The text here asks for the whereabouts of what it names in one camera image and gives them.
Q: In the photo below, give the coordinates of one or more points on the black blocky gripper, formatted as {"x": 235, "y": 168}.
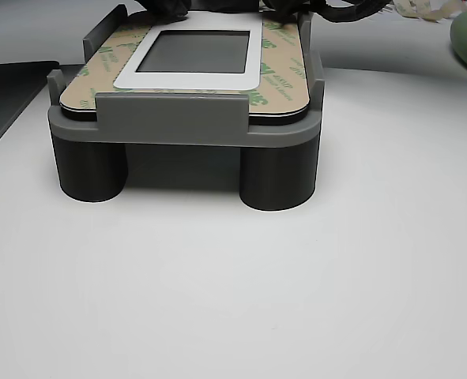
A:
{"x": 225, "y": 3}

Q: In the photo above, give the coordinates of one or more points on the grey fixture with dark legs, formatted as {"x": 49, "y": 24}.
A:
{"x": 170, "y": 114}

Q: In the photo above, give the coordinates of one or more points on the tan adhesive-backed device panel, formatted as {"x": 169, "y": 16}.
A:
{"x": 193, "y": 51}

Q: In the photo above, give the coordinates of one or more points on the dark grey flat tray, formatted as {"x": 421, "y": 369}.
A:
{"x": 4, "y": 98}

